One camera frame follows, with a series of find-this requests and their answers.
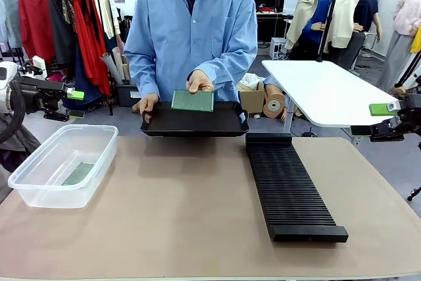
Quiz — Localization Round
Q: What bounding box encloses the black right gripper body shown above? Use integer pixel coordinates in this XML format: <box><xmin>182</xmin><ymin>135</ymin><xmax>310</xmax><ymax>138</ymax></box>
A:
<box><xmin>397</xmin><ymin>93</ymin><xmax>421</xmax><ymax>136</ymax></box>

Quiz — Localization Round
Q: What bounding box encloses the black left arm cable sleeve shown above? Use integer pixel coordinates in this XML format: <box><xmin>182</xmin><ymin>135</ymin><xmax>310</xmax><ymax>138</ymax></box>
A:
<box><xmin>0</xmin><ymin>80</ymin><xmax>26</xmax><ymax>143</ymax></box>

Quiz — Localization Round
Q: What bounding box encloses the dark grey cloth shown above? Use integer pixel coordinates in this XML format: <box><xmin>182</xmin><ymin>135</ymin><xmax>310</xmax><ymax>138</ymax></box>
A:
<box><xmin>0</xmin><ymin>113</ymin><xmax>42</xmax><ymax>176</ymax></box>

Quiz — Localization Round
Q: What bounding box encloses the black tripod pole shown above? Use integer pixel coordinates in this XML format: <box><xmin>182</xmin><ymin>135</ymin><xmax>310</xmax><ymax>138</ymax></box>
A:
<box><xmin>316</xmin><ymin>0</ymin><xmax>343</xmax><ymax>63</ymax></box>

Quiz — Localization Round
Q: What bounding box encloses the black hanging garment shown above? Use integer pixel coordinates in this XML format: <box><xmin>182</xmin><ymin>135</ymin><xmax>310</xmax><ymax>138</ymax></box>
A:
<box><xmin>48</xmin><ymin>0</ymin><xmax>77</xmax><ymax>68</ymax></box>

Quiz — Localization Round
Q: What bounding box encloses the mannequin beige jacket blue shirt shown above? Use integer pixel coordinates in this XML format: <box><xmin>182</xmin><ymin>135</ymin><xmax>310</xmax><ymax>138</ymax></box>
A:
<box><xmin>285</xmin><ymin>0</ymin><xmax>339</xmax><ymax>61</ymax></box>

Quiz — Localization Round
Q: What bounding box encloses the person in blue shirt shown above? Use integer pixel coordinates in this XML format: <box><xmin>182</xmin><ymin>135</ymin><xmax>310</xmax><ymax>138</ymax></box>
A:
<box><xmin>124</xmin><ymin>0</ymin><xmax>259</xmax><ymax>104</ymax></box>

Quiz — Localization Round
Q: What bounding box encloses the person's right forearm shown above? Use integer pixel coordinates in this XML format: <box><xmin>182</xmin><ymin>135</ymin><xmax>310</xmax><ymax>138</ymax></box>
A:
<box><xmin>128</xmin><ymin>60</ymin><xmax>161</xmax><ymax>101</ymax></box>

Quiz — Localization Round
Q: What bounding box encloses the black tripod leg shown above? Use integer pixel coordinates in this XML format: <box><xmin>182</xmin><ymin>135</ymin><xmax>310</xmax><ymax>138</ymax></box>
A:
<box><xmin>407</xmin><ymin>185</ymin><xmax>421</xmax><ymax>202</ymax></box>

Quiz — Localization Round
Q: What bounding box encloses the white table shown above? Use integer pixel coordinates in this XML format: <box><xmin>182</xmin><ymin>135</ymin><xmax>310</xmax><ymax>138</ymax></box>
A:
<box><xmin>261</xmin><ymin>59</ymin><xmax>397</xmax><ymax>145</ymax></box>

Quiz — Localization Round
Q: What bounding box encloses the black plastic tray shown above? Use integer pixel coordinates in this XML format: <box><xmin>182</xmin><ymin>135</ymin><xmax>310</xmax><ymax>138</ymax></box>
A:
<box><xmin>139</xmin><ymin>101</ymin><xmax>250</xmax><ymax>138</ymax></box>

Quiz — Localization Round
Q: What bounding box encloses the navy hanging garment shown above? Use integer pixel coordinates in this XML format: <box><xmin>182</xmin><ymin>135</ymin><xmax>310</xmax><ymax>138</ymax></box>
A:
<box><xmin>74</xmin><ymin>43</ymin><xmax>103</xmax><ymax>111</ymax></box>

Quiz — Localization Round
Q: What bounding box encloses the mannequin pink top grey skirt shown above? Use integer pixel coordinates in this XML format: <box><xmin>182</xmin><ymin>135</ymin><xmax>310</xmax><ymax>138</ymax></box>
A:
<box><xmin>376</xmin><ymin>0</ymin><xmax>421</xmax><ymax>93</ymax></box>

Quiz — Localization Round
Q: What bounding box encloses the dark plastic bin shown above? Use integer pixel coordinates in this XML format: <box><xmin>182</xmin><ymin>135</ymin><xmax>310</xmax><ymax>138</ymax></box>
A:
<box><xmin>115</xmin><ymin>83</ymin><xmax>139</xmax><ymax>108</ymax></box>

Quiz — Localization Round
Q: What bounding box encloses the person's left forearm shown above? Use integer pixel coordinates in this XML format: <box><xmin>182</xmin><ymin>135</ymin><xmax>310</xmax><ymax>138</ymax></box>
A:
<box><xmin>200</xmin><ymin>49</ymin><xmax>257</xmax><ymax>93</ymax></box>

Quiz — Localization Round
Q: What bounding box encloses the brown cardboard spool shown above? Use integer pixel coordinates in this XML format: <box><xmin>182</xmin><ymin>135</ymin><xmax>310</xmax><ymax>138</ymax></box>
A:
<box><xmin>262</xmin><ymin>91</ymin><xmax>286</xmax><ymax>118</ymax></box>

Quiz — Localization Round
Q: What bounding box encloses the mannequin cream jacket navy shirt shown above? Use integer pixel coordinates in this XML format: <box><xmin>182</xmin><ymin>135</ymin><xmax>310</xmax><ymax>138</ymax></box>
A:
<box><xmin>330</xmin><ymin>0</ymin><xmax>382</xmax><ymax>71</ymax></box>

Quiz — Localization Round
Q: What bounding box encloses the white crate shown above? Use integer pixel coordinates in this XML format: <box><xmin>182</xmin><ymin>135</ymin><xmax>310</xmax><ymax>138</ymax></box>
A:
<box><xmin>269</xmin><ymin>37</ymin><xmax>287</xmax><ymax>60</ymax></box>

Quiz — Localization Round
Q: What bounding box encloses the person's left hand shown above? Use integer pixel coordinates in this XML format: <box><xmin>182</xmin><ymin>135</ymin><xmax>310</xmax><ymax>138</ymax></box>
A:
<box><xmin>186</xmin><ymin>69</ymin><xmax>214</xmax><ymax>93</ymax></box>

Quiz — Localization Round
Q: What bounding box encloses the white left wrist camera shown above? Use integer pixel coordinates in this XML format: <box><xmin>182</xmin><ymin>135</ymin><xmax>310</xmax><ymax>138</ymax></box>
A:
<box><xmin>32</xmin><ymin>55</ymin><xmax>47</xmax><ymax>81</ymax></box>

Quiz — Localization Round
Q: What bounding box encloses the tilted grey paper roll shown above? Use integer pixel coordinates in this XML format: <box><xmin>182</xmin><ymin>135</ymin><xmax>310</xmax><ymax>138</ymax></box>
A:
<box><xmin>100</xmin><ymin>52</ymin><xmax>123</xmax><ymax>85</ymax></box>

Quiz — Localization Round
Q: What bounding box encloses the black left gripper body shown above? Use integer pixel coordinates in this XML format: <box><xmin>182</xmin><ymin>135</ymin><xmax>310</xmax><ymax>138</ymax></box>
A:
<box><xmin>14</xmin><ymin>77</ymin><xmax>66</xmax><ymax>119</ymax></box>

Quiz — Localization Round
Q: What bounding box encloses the black slotted PCB rack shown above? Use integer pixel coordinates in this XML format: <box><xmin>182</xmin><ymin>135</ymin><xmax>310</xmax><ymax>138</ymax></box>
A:
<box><xmin>245</xmin><ymin>132</ymin><xmax>349</xmax><ymax>243</ymax></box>

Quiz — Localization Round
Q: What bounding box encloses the red dress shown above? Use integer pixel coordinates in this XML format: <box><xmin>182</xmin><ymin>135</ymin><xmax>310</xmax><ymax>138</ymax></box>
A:
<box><xmin>70</xmin><ymin>0</ymin><xmax>111</xmax><ymax>97</ymax></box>

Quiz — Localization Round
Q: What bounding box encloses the clear plastic storage box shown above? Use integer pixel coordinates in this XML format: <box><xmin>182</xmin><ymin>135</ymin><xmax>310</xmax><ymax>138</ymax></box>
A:
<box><xmin>7</xmin><ymin>124</ymin><xmax>118</xmax><ymax>209</ymax></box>

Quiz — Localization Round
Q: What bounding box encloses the cream hanging garment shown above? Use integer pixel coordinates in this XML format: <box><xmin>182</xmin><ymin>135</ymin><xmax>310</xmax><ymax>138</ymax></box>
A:
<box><xmin>93</xmin><ymin>0</ymin><xmax>121</xmax><ymax>40</ymax></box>

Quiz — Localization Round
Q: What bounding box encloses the red shirt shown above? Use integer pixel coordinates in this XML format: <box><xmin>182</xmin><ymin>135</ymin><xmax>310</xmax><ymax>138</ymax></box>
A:
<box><xmin>18</xmin><ymin>0</ymin><xmax>57</xmax><ymax>64</ymax></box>

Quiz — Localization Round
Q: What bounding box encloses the light grey hanging garment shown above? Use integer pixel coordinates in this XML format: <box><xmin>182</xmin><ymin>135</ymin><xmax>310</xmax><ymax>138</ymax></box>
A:
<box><xmin>0</xmin><ymin>0</ymin><xmax>24</xmax><ymax>49</ymax></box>

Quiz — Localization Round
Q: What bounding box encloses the cardboard box with white cloth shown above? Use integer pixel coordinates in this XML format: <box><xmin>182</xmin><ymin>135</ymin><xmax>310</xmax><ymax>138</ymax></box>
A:
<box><xmin>238</xmin><ymin>80</ymin><xmax>266</xmax><ymax>115</ymax></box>

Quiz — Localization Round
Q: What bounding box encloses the person's right hand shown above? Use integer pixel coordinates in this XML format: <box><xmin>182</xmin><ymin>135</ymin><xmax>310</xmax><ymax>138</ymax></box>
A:
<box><xmin>137</xmin><ymin>94</ymin><xmax>161</xmax><ymax>116</ymax></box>

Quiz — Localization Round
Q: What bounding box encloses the beige paper roll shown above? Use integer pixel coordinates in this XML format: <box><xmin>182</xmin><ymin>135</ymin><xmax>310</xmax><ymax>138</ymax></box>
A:
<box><xmin>112</xmin><ymin>46</ymin><xmax>128</xmax><ymax>81</ymax></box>

